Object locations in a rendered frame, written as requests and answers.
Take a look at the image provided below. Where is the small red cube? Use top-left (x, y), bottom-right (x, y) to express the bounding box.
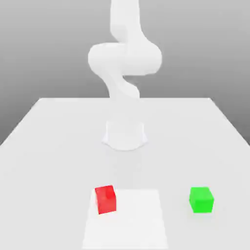
top-left (94, 185), bottom-right (117, 215)

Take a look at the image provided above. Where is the small green cube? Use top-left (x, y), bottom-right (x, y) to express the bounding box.
top-left (188, 187), bottom-right (215, 214)

